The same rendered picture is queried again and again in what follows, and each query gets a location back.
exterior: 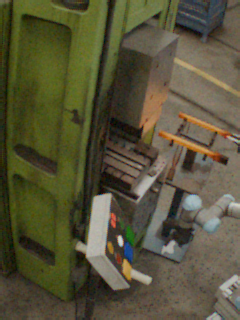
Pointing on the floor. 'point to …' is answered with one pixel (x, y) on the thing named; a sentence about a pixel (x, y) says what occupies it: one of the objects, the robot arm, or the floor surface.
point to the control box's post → (92, 292)
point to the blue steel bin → (202, 15)
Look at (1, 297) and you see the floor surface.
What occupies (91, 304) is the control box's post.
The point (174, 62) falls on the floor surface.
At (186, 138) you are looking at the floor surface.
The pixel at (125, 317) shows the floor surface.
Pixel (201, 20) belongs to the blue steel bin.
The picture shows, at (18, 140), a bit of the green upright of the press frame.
